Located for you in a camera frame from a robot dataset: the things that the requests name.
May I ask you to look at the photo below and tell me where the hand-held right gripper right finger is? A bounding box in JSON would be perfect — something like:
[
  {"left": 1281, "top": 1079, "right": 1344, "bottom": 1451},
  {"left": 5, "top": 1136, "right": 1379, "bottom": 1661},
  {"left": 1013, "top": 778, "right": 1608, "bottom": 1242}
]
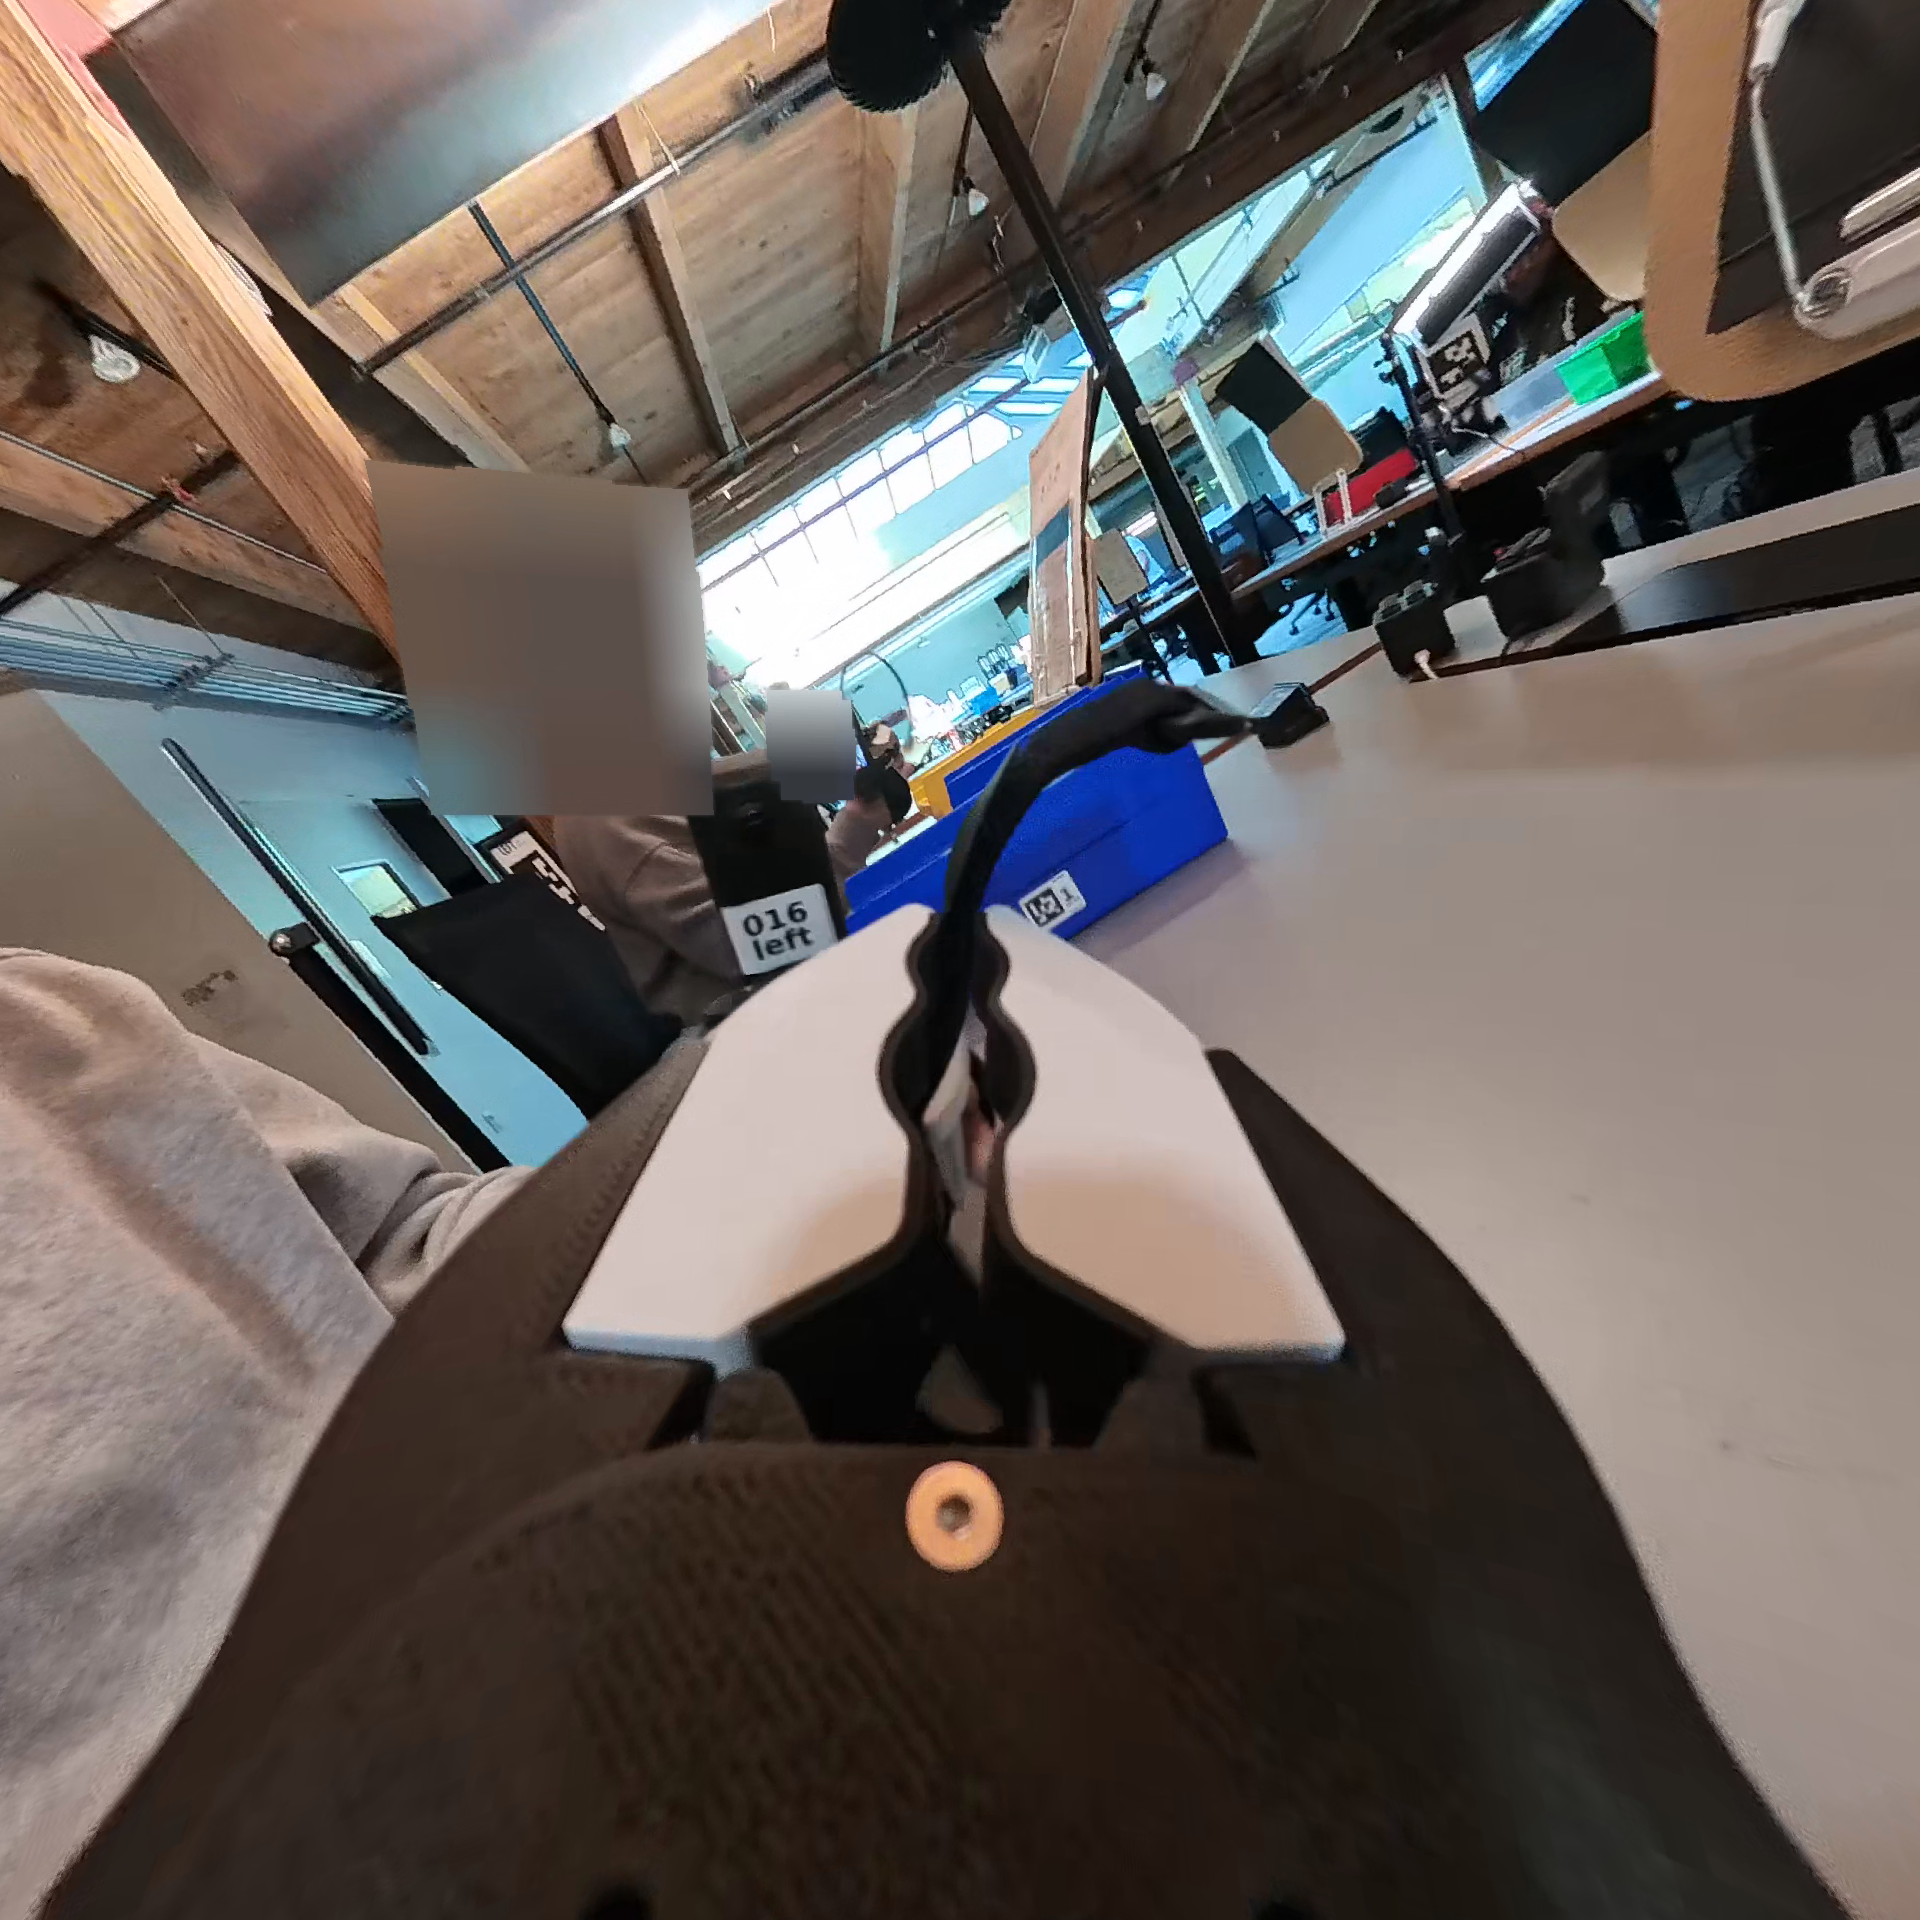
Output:
[{"left": 984, "top": 906, "right": 1351, "bottom": 1367}]

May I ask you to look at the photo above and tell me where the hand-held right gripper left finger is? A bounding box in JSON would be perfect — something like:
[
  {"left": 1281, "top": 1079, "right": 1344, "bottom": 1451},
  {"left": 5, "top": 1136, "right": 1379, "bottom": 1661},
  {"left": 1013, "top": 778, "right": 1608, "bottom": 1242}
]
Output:
[{"left": 560, "top": 904, "right": 982, "bottom": 1377}]

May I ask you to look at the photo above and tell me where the black braided cable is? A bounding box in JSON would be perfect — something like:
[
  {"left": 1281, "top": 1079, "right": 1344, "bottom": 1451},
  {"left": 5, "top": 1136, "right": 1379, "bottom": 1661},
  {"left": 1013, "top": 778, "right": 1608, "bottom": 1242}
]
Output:
[{"left": 897, "top": 680, "right": 1256, "bottom": 1097}]

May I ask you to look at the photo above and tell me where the person's left forearm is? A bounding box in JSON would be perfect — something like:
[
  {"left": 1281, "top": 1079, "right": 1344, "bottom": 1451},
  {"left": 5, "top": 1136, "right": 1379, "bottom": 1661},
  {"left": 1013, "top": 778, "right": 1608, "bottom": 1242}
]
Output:
[{"left": 277, "top": 1125, "right": 536, "bottom": 1314}]

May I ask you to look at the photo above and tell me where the grey desk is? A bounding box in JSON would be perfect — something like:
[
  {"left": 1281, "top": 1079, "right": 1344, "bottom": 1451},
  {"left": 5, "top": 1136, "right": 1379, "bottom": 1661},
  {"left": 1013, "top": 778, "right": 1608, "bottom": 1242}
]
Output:
[{"left": 1049, "top": 503, "right": 1920, "bottom": 1920}]

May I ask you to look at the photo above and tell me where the black desk mat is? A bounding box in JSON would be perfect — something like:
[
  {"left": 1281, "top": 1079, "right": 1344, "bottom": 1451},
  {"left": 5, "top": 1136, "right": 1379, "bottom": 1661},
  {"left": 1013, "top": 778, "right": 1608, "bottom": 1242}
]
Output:
[{"left": 1448, "top": 544, "right": 1920, "bottom": 665}]

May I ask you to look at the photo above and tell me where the black office chair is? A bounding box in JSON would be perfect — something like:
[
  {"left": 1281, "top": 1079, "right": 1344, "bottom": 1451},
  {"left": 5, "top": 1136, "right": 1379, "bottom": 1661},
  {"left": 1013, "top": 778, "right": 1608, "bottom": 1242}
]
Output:
[{"left": 376, "top": 871, "right": 685, "bottom": 1120}]

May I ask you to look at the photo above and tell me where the blue storage bin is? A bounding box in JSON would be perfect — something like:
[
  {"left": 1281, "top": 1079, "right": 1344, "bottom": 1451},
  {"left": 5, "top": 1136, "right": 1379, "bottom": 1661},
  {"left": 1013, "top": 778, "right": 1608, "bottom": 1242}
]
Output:
[{"left": 845, "top": 668, "right": 1232, "bottom": 941}]

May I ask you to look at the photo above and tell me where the wooden sign board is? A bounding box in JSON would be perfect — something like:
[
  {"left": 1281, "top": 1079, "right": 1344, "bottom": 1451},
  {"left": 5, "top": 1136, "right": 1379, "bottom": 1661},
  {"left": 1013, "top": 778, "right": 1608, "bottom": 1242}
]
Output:
[{"left": 1026, "top": 369, "right": 1113, "bottom": 706}]

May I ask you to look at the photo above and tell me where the black pole stand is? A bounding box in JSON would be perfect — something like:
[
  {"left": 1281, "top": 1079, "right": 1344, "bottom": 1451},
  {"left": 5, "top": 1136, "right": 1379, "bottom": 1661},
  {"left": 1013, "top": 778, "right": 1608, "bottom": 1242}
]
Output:
[{"left": 829, "top": 0, "right": 1264, "bottom": 665}]

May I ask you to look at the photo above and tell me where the person's grey sweatshirt torso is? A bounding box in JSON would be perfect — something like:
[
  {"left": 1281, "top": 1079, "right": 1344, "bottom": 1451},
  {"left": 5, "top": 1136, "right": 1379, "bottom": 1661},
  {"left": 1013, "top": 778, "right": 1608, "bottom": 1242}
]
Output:
[{"left": 0, "top": 944, "right": 408, "bottom": 1920}]

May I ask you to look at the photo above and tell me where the black charging dock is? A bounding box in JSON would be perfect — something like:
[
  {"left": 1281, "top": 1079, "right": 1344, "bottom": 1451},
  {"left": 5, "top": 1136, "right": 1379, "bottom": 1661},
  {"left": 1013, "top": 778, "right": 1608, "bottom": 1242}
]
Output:
[{"left": 1486, "top": 457, "right": 1617, "bottom": 641}]

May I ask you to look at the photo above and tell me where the wooden workbench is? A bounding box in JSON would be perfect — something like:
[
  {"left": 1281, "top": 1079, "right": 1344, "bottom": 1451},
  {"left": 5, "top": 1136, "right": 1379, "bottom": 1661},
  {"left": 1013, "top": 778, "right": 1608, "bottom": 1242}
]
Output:
[{"left": 1230, "top": 359, "right": 1696, "bottom": 601}]

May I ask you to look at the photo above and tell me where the black door handle bar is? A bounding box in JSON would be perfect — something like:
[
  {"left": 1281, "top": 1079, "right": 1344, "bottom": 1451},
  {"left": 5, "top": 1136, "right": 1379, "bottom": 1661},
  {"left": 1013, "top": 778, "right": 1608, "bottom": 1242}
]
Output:
[{"left": 162, "top": 738, "right": 437, "bottom": 1059}]

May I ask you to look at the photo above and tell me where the wooden post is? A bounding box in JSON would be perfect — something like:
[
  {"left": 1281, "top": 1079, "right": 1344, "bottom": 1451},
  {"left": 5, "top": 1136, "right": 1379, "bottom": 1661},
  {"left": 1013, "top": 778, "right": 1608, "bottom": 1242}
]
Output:
[{"left": 0, "top": 0, "right": 401, "bottom": 647}]

